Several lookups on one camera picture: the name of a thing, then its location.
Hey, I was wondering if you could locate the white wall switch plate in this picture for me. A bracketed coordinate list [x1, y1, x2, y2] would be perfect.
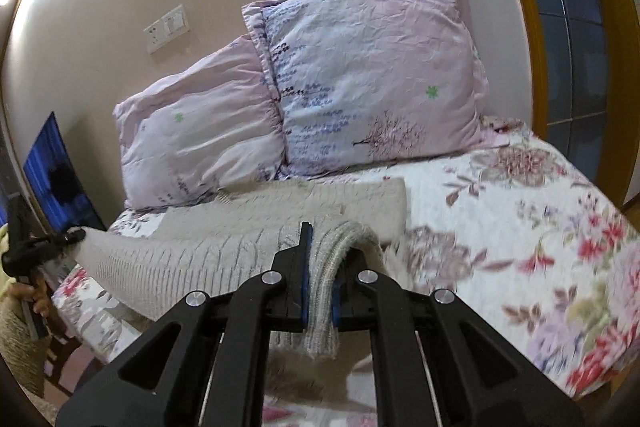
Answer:
[143, 4, 190, 54]

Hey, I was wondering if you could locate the floral quilted bedspread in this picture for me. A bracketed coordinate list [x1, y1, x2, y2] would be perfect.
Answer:
[53, 122, 639, 398]

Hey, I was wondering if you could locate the blue screen monitor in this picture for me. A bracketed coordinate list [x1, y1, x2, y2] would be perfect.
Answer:
[23, 112, 106, 232]

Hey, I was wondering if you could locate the blue floral pillow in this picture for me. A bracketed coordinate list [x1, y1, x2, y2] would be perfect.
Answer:
[242, 0, 489, 176]

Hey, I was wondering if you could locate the pink floral pillow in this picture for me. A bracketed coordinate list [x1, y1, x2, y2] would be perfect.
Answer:
[113, 35, 285, 210]

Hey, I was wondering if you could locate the person's left hand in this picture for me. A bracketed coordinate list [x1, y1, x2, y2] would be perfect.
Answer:
[6, 279, 53, 319]

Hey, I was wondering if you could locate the beige cable knit sweater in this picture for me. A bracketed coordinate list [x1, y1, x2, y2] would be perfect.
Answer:
[70, 178, 408, 359]

